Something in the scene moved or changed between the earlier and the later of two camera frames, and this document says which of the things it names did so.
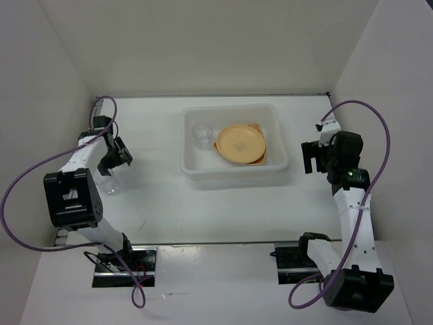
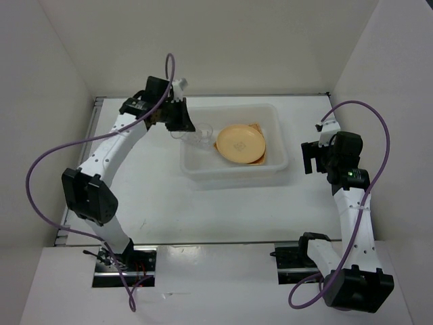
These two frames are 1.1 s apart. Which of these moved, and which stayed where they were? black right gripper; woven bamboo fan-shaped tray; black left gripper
Moved: black left gripper
Stayed: woven bamboo fan-shaped tray; black right gripper
